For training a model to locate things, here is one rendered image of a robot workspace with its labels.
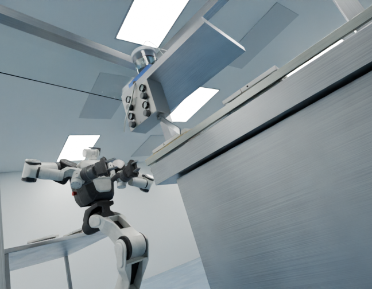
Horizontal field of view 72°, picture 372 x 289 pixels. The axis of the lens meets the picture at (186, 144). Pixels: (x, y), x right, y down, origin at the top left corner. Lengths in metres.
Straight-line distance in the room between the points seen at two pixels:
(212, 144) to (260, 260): 0.47
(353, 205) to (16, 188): 6.06
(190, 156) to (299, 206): 0.47
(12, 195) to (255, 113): 5.78
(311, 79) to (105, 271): 5.90
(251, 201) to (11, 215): 5.58
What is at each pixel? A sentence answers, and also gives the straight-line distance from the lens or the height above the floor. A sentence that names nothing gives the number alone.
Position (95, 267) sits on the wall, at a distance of 6.29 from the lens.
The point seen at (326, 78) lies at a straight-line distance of 0.92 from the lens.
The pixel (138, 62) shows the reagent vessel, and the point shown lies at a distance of 1.58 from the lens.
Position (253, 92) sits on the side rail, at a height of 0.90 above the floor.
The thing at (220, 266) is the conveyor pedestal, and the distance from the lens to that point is 1.16.
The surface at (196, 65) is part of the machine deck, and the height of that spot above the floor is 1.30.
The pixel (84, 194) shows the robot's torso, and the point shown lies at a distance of 1.95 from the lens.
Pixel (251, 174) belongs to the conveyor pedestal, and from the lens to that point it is 1.02.
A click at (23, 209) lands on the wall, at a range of 6.26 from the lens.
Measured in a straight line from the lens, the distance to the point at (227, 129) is 1.02.
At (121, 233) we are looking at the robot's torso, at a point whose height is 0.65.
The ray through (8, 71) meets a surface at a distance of 1.37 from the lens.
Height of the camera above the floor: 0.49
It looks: 20 degrees up
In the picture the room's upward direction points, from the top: 19 degrees counter-clockwise
